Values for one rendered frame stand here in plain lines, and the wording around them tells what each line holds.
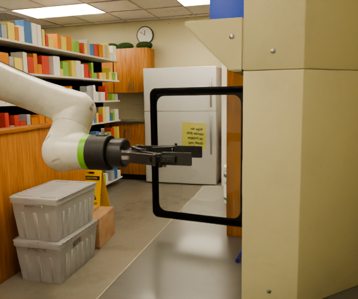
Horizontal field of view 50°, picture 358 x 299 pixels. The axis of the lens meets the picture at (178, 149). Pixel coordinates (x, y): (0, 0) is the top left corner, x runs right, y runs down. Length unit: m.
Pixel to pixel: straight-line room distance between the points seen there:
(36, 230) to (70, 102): 2.06
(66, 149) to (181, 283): 0.43
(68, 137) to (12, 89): 0.19
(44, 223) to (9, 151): 0.62
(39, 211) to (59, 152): 1.97
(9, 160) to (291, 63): 2.68
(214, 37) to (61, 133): 0.48
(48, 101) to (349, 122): 0.73
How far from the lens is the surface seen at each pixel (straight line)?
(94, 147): 0.97
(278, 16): 0.76
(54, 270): 3.08
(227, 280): 0.94
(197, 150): 0.98
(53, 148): 1.02
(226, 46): 0.77
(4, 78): 1.08
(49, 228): 2.97
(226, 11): 0.99
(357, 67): 0.87
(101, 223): 3.66
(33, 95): 1.07
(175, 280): 0.94
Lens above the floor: 1.36
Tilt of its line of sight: 8 degrees down
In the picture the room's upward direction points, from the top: 1 degrees counter-clockwise
